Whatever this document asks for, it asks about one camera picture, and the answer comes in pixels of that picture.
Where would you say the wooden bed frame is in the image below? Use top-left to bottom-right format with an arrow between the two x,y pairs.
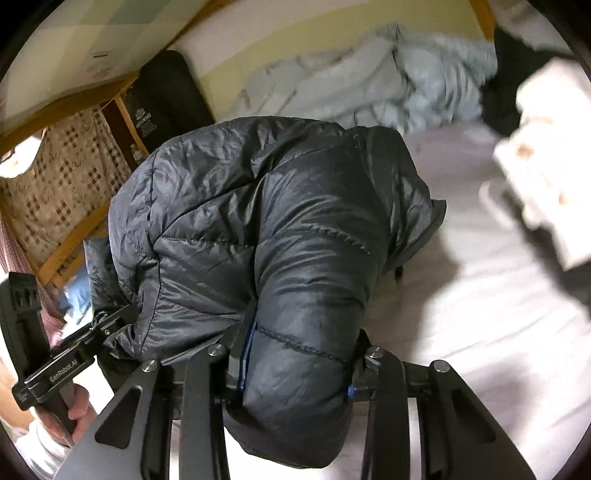
0,0 -> 497,289

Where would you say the pink checked cloth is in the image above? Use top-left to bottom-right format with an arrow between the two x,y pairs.
0,212 -> 63,333

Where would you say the checkered floral curtain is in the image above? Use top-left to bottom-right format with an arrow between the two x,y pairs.
0,106 -> 134,259

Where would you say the dark grey garment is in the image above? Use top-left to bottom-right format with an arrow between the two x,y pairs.
554,263 -> 591,324

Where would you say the black cloth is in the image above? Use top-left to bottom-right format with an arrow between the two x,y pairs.
480,25 -> 573,137

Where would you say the white sweatshirt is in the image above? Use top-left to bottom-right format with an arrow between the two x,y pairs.
480,58 -> 591,271

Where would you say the light blue duvet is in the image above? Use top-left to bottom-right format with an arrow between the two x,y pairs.
240,23 -> 499,137

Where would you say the pastel plaid canopy cloth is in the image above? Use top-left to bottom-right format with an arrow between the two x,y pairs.
0,0 -> 232,134

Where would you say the black garment bag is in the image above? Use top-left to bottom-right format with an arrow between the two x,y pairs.
122,50 -> 215,158

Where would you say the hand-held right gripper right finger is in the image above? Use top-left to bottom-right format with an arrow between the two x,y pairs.
346,330 -> 539,480

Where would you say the blue patterned pillow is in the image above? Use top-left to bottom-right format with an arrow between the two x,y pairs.
60,265 -> 100,324

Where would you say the black down jacket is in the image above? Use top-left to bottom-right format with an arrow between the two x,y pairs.
83,115 -> 448,467

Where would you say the person's left hand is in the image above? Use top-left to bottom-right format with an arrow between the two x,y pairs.
68,384 -> 98,443

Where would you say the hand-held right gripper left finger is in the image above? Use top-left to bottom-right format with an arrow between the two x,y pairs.
53,302 -> 257,480

